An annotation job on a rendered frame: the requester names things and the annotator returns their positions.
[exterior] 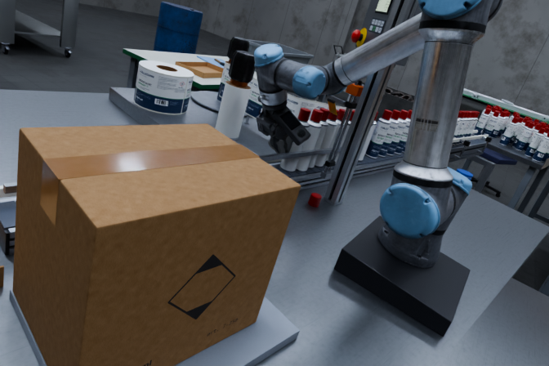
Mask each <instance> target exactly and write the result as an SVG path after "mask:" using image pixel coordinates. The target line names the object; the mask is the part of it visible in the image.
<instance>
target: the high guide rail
mask: <svg viewBox="0 0 549 366"><path fill-rule="evenodd" d="M331 150H332V148H327V149H319V150H305V151H297V152H290V153H282V154H267V155H260V159H262V160H263V161H271V160H278V159H285V158H297V157H304V156H311V155H317V154H329V153H331ZM3 191H4V193H5V194H11V193H16V191H17V182H13V183H6V184H3Z"/></svg>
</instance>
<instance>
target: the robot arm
mask: <svg viewBox="0 0 549 366"><path fill-rule="evenodd" d="M502 1H503V0H418V4H419V7H420V8H421V10H422V12H421V13H420V14H418V15H416V16H414V17H413V18H411V19H409V20H406V21H405V22H404V23H402V24H400V25H397V26H396V27H394V28H393V29H390V30H389V31H387V32H385V33H383V34H382V35H380V36H378V37H376V38H374V39H373V40H371V41H369V42H366V43H365V44H364V45H362V46H360V47H358V48H356V49H354V50H353V51H351V52H349V53H347V54H345V55H344V56H342V57H340V58H338V59H336V60H335V61H333V62H331V63H329V64H328V65H325V66H320V65H305V64H302V63H298V62H296V61H293V60H289V59H287V58H284V57H283V49H282V48H281V47H280V46H279V45H277V44H265V45H262V46H260V47H258V48H257V49H256V50H255V52H254V60H255V65H254V66H255V67H256V72H257V81H258V87H259V92H260V96H258V97H257V99H258V101H259V102H261V104H262V111H261V110H259V115H258V116H256V118H257V126H258V131H259V132H262V133H263V134H264V135H266V136H268V135H270V141H268V144H269V146H270V147H271V148H272V149H273V150H274V151H275V152H276V153H277V154H282V153H289V151H290V149H291V147H292V143H293V142H294V143H295V144H296V145H300V144H302V143H303V142H305V141H307V140H308V139H309V138H310V133H309V132H308V131H307V130H306V128H305V127H304V126H303V125H302V124H301V122H300V121H299V120H298V119H297V117H296V116H295V115H294V114H293V113H292V111H291V110H290V109H289V108H288V107H287V98H288V94H287V91H288V92H291V93H294V94H297V95H298V96H300V97H303V98H308V99H315V98H316V97H317V96H320V95H328V96H332V95H336V94H339V93H341V92H343V91H344V89H345V88H346V86H348V85H351V84H352V83H355V82H357V81H359V80H360V79H362V78H365V77H367V76H369V75H370V74H373V73H375V72H377V71H379V70H381V69H384V68H385V67H387V66H389V65H392V64H394V63H395V62H397V61H399V60H402V59H403V58H405V57H407V56H410V55H412V54H413V53H415V52H418V51H420V50H422V49H423V53H422V62H421V66H420V71H419V75H418V81H417V88H416V93H415V97H414V102H413V111H412V115H411V120H410V124H409V129H408V137H407V142H406V146H405V151H404V159H403V160H402V161H401V162H400V163H398V164H396V165H395V167H394V171H393V176H392V180H391V186H390V187H389V188H387V189H386V191H385V192H384V194H383V195H382V197H381V201H380V212H381V215H382V219H383V221H384V222H385V224H384V225H383V226H382V227H381V229H380V231H379V233H378V238H379V240H380V242H381V244H382V245H383V247H384V248H385V249H386V250H387V251H388V252H389V253H391V254H392V255H393V256H395V257H396V258H398V259H400V260H401V261H403V262H405V263H407V264H409V265H411V266H416V267H419V268H431V267H432V266H434V264H435V263H436V262H437V260H438V258H439V255H440V248H441V243H442V238H443V235H444V233H445V231H446V230H447V229H448V227H449V225H450V223H451V222H452V220H453V218H454V217H455V216H456V214H457V212H458V210H459V208H460V207H461V206H462V204H463V202H464V201H465V199H466V197H467V196H469V193H470V191H471V188H472V183H471V181H470V180H469V179H468V178H466V177H465V176H463V175H462V174H461V173H459V172H456V171H454V170H453V169H452V168H450V167H448V163H449V155H450V151H451V148H452V143H453V137H454V132H455V128H456V124H457V120H458V113H459V110H460V105H461V101H462V94H463V90H464V86H465V82H466V75H467V70H468V67H469V63H470V58H471V52H472V48H473V45H474V44H475V42H477V41H478V40H480V39H481V38H482V37H483V36H484V34H485V30H486V26H487V23H488V22H489V21H490V20H491V19H492V18H494V16H495V15H496V14H497V13H498V11H499V9H500V7H501V5H502ZM260 111H261V113H260ZM259 117H260V118H259ZM259 126H260V127H259Z"/></svg>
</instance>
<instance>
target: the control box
mask: <svg viewBox="0 0 549 366"><path fill-rule="evenodd" d="M378 1H379V0H371V1H370V3H369V6H368V10H367V13H366V16H365V18H364V22H363V25H362V28H361V30H360V33H361V34H363V39H362V40H361V41H358V42H357V43H356V44H355V48H358V47H360V46H362V45H364V44H365V43H366V42H369V41H371V40H373V39H374V38H376V37H378V36H380V34H377V33H372V32H369V31H368V30H369V27H370V25H371V22H372V19H373V18H377V19H381V20H385V21H386V23H387V21H388V18H389V15H390V13H391V9H392V7H393V4H394V2H395V0H393V1H392V4H391V7H390V10H389V12H388V15H384V14H380V13H375V10H376V8H377V4H378ZM421 12H422V10H421V8H420V7H419V4H418V5H417V8H416V11H415V13H414V15H413V16H416V15H418V14H420V13H421ZM386 23H385V24H384V27H383V30H382V34H383V32H384V29H385V27H386ZM382 34H381V35H382ZM407 60H408V56H407V57H405V58H403V59H402V60H399V61H397V62H395V65H401V66H405V65H406V63H407Z"/></svg>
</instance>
